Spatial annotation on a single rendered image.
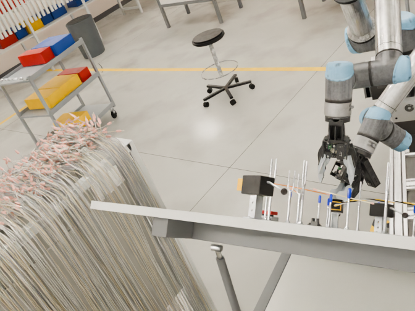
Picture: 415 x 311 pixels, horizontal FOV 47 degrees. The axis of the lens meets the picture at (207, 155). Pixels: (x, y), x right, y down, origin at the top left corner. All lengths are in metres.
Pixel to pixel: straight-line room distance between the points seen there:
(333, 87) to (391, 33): 0.26
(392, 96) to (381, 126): 0.18
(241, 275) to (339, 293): 1.35
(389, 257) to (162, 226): 0.44
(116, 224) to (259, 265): 1.56
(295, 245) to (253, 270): 2.07
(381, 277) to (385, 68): 0.72
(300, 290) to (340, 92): 0.75
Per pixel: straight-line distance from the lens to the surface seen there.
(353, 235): 0.76
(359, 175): 1.63
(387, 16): 1.55
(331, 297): 1.73
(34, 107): 5.28
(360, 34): 1.99
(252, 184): 0.99
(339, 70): 1.36
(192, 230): 1.06
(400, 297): 1.71
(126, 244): 1.70
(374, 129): 1.63
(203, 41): 4.71
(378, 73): 1.45
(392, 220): 2.77
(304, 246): 0.94
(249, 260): 3.07
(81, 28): 8.15
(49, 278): 1.56
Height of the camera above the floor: 2.14
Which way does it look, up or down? 31 degrees down
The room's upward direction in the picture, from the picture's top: 22 degrees counter-clockwise
